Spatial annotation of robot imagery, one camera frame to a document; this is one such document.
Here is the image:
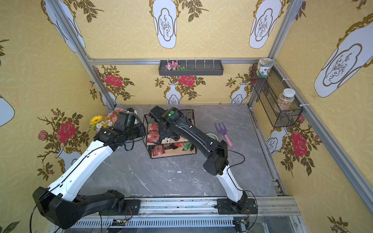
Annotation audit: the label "red earl grey tea bag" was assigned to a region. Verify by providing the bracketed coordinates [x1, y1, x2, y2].
[146, 130, 160, 144]

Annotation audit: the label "black wire two-tier shelf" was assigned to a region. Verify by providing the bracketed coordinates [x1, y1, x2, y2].
[143, 114, 197, 159]

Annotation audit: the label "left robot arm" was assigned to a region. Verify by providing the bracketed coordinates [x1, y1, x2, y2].
[33, 108, 145, 230]

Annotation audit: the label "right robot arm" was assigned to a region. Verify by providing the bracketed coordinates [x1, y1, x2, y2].
[149, 106, 258, 215]

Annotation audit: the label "green tea bag lower shelf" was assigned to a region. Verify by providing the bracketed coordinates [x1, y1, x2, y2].
[182, 142, 195, 151]

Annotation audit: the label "red tea bag lower shelf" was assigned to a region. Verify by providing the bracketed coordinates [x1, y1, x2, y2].
[152, 145, 165, 158]

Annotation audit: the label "flower bouquet white fence planter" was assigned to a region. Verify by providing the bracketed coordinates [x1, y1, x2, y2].
[89, 108, 124, 133]

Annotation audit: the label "small succulent white pot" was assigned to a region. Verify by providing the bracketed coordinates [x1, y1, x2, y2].
[207, 133, 218, 141]

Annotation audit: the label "pink flowers in tray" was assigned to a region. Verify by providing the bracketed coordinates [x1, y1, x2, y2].
[165, 61, 186, 70]

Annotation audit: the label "purple garden fork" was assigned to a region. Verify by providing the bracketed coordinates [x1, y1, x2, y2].
[214, 122, 233, 148]

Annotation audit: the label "small circuit board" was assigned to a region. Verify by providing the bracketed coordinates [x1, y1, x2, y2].
[112, 218, 127, 227]

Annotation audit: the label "green label jar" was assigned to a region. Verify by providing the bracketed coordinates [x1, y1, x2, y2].
[256, 58, 274, 78]

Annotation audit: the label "glass jar white lid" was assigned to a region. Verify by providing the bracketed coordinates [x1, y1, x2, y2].
[277, 88, 296, 112]

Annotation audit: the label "dark wall tray shelf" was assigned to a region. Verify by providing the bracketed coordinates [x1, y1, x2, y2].
[158, 59, 224, 76]

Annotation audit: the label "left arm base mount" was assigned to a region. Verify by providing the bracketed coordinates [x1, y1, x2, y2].
[100, 199, 141, 216]

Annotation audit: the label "aluminium rail front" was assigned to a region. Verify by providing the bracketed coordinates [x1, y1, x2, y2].
[55, 196, 301, 218]

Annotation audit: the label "black wire wall basket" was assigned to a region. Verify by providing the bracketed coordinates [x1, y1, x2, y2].
[254, 67, 303, 128]

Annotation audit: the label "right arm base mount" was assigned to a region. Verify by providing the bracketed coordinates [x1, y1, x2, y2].
[214, 199, 258, 215]

